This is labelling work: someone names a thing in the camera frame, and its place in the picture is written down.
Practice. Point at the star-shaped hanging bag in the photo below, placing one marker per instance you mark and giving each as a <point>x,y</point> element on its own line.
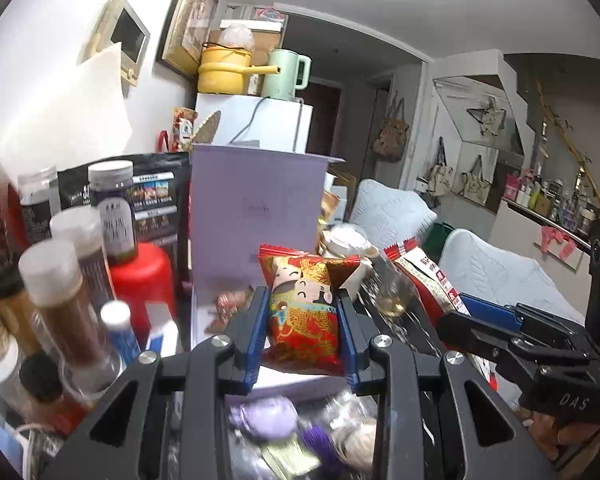
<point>487,117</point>

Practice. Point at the purple fabric sachet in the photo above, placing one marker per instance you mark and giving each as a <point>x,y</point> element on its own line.
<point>267,417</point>

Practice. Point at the pink bow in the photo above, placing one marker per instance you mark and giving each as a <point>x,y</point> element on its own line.
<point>555,240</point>

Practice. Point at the white appliance box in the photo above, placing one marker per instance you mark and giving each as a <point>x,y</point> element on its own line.
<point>275,120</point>

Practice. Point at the gold framed picture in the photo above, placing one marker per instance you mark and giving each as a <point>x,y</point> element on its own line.
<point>190,15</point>

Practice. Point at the white tote bag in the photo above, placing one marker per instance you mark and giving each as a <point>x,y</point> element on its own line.
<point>475,185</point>
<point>440,175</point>

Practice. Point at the black-lidded jar red contents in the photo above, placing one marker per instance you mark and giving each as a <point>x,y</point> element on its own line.
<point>42,377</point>

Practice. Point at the white lidded jug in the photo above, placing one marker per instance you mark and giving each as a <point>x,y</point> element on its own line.
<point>347,240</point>

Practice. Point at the yellow jar with black lid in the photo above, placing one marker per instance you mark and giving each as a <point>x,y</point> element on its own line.
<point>10,310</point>

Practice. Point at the white-lidded jar dark contents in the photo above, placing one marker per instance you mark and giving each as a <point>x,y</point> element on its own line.
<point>87,250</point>

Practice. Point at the red gold snack packet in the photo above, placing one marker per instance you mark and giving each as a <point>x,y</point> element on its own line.
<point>230,305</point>

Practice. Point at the cardboard boxes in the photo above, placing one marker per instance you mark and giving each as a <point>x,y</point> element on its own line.
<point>267,40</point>

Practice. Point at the glass cup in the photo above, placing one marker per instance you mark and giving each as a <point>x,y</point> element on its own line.
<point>392,300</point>

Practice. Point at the green electric kettle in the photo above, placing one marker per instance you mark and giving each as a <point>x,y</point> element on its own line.
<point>282,75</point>

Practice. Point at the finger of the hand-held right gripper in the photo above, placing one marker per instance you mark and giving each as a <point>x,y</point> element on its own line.
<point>490,310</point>
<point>475,335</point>

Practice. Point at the large jar orange contents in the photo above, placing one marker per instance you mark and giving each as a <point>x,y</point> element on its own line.
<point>95,380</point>

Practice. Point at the dark green bag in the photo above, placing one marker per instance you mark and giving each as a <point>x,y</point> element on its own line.
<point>437,237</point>

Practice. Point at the tall jar with red label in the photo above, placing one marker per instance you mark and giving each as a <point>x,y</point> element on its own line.
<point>0,210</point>

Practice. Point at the purple gift box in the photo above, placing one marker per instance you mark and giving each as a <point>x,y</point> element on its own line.
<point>255,200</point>

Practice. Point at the jar with black label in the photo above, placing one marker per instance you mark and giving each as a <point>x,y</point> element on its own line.
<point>37,210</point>

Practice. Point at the woven straw fan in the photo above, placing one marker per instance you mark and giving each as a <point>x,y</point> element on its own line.
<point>205,127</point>

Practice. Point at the row of bottles on shelf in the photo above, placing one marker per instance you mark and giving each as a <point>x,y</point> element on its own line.
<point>555,200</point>

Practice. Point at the light blue leaf-pattern chair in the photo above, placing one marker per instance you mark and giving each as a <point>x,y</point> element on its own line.
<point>505,270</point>
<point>390,210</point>

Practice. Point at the jar of brown powder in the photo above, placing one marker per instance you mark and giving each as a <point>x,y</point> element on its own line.
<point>65,310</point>

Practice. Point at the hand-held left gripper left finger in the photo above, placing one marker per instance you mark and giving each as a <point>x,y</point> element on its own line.
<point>252,340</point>

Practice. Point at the wood-framed wall panel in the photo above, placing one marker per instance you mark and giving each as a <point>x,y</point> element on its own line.
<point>127,30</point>

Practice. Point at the red canister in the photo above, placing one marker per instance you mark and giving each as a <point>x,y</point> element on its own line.
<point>140,280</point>

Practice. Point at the red cartoon snack packet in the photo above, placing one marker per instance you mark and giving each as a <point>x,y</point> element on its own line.
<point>305,310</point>

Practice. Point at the orange snack bag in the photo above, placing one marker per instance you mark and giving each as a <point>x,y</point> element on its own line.
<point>329,205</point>

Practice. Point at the blue tube with white cap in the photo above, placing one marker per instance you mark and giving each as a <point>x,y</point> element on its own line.
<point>120,335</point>

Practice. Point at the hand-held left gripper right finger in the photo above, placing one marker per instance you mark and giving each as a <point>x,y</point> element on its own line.
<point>349,345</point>

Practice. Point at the white-lidded jar of flakes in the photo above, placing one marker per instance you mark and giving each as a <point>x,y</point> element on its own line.
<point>5,375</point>

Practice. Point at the yellow pot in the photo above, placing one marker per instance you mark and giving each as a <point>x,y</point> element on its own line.
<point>220,72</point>

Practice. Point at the black coffee bag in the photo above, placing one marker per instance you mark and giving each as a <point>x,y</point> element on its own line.
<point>155,195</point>

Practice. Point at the white paper sheet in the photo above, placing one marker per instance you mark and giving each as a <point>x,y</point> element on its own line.
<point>80,110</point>

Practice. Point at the brown patterned tote bag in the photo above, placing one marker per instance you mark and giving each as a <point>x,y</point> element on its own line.
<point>391,137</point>

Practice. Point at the green paper packet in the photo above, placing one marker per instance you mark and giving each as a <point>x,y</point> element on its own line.
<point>285,455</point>

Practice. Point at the red white long packet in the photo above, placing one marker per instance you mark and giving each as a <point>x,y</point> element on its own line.
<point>420,275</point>

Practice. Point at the clear plastic bag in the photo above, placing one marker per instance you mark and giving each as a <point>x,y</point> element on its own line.
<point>237,35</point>

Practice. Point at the red snack bag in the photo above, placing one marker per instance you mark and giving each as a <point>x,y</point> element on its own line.
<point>182,127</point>

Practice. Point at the white and blue carton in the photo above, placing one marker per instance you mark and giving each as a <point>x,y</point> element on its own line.
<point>162,332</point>

